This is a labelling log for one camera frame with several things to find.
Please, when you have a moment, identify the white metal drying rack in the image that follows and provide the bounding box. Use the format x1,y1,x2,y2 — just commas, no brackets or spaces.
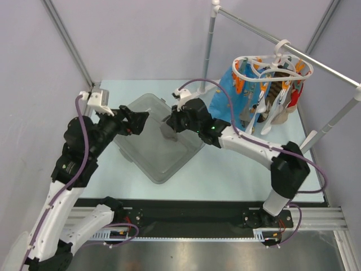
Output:
202,1,360,153

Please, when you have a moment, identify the white round clip hanger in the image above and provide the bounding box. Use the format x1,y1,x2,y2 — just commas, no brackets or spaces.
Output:
231,45,314,83

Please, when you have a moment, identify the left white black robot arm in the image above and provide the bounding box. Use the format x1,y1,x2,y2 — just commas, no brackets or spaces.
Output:
23,106,149,270

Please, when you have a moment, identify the grey sock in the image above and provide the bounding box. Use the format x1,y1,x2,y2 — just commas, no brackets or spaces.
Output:
160,115,178,142

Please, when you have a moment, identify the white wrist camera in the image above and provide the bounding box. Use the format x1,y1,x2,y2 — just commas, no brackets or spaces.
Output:
172,89,199,108
79,88,115,116

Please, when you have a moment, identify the beige sock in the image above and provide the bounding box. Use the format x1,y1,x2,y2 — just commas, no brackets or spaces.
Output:
271,106,297,125

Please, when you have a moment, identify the orange clothes clip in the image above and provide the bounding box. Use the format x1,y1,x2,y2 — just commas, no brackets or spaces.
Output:
232,72,244,94
259,81,269,98

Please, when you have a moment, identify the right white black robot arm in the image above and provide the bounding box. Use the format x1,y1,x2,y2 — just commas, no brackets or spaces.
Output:
165,98,310,226

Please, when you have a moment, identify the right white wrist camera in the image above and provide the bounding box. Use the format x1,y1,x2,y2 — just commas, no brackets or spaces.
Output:
172,89,199,108

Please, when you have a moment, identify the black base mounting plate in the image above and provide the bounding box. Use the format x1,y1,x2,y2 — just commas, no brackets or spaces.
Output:
73,199,294,239

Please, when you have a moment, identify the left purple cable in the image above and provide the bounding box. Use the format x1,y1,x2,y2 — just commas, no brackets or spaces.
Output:
21,94,139,265

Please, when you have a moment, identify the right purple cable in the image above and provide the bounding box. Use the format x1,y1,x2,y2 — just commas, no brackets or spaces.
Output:
176,78,328,249

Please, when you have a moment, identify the clear grey plastic bin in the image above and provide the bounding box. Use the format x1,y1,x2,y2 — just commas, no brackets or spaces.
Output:
105,93,204,185

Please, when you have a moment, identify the white black striped sock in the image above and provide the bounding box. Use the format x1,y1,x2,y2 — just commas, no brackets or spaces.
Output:
245,96,266,134

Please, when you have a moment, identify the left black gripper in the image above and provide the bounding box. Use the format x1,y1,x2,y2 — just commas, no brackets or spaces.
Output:
90,104,149,158

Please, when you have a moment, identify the white slotted cable duct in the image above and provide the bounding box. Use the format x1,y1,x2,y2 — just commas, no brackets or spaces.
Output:
89,228,128,242

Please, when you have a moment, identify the purple cable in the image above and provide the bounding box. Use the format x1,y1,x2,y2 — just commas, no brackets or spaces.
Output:
21,94,139,265
176,78,328,249

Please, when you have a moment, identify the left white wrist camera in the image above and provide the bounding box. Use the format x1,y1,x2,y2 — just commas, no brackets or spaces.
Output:
79,88,115,116

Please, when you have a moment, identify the brown striped sock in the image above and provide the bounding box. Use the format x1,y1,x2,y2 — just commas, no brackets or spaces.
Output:
257,81,282,123

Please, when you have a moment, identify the blue cartoon print sock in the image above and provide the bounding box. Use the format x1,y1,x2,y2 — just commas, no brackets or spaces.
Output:
208,67,262,131

